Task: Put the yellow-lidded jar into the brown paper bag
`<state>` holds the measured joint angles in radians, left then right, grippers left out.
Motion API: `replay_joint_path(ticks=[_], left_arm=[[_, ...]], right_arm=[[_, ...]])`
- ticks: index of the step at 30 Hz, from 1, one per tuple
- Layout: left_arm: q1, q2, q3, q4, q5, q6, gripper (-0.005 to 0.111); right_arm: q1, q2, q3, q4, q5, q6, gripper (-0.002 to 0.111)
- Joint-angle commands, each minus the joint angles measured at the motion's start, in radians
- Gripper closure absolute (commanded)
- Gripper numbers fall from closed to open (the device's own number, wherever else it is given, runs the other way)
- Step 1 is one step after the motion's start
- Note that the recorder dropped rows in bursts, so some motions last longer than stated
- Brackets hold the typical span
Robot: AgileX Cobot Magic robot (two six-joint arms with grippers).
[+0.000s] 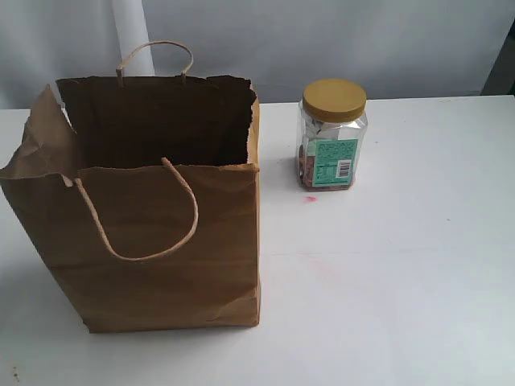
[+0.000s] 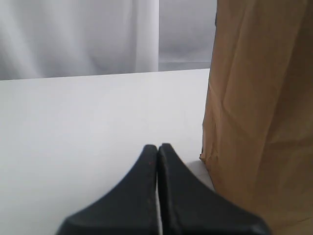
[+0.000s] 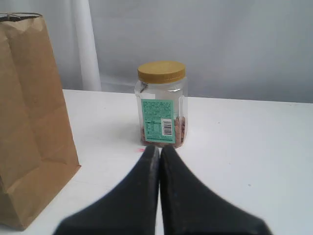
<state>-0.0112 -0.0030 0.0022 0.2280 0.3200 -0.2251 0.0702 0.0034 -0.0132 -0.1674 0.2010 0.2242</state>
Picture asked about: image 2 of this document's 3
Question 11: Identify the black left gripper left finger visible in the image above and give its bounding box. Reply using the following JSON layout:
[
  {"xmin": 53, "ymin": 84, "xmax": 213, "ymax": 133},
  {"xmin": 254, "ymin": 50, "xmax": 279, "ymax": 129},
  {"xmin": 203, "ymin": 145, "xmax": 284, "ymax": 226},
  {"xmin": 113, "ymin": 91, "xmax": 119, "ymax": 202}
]
[{"xmin": 57, "ymin": 145, "xmax": 158, "ymax": 235}]

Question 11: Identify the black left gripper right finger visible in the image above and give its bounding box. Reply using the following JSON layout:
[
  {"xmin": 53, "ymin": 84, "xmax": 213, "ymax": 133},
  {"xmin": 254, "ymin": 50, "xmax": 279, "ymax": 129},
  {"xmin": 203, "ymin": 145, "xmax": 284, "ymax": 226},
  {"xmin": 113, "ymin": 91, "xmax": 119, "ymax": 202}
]
[{"xmin": 157, "ymin": 143, "xmax": 270, "ymax": 235}]

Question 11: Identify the brown paper bag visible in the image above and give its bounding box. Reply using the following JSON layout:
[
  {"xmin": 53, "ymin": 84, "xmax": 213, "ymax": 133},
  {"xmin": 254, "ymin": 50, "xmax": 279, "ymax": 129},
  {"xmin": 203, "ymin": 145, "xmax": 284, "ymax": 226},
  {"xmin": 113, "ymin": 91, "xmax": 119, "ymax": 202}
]
[{"xmin": 201, "ymin": 0, "xmax": 313, "ymax": 235}]

